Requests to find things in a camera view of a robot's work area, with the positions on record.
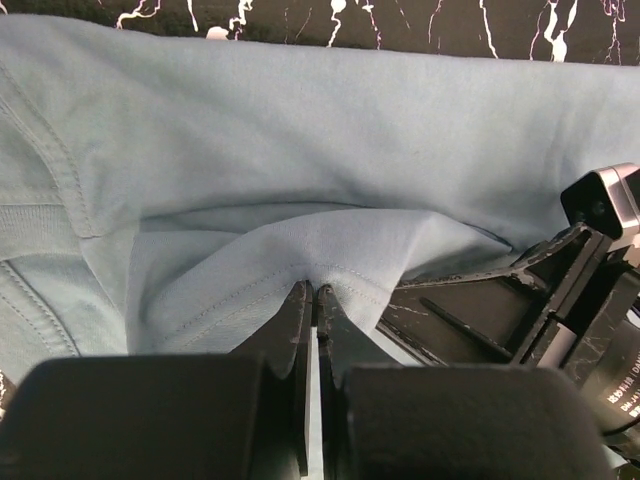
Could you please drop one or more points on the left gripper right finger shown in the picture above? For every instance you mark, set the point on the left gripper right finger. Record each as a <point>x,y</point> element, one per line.
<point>342,345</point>

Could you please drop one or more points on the black marble pattern mat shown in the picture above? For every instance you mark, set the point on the black marble pattern mat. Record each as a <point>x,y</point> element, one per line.
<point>589,32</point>

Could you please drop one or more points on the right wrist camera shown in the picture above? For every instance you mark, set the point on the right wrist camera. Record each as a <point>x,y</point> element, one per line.
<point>606,200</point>

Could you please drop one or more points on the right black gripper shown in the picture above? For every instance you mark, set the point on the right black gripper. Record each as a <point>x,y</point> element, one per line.
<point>570,297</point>

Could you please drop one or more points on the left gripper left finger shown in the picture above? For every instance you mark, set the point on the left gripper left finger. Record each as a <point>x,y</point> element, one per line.
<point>280,442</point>

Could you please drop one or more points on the grey blue t shirt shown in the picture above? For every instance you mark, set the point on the grey blue t shirt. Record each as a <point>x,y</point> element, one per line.
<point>160,197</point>

